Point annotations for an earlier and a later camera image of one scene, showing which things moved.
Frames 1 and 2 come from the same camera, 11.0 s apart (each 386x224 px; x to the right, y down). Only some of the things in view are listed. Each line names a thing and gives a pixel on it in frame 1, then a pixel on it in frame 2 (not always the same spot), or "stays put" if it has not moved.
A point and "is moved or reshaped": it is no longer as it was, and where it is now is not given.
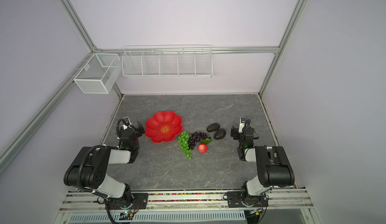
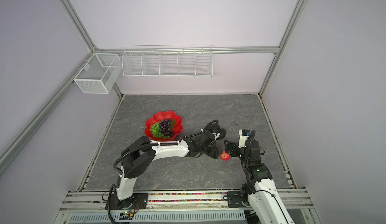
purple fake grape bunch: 196,137 is moved or reshaped
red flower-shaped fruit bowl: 164,126 stays put
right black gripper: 235,133 → 229,147
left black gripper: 139,130 → 214,153
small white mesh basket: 100,74 stays put
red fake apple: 202,148 is moved or reshaped
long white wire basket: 167,61 stays put
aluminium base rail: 280,201 stays put
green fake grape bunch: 183,140 is moved or reshaped
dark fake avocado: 219,134 stays put
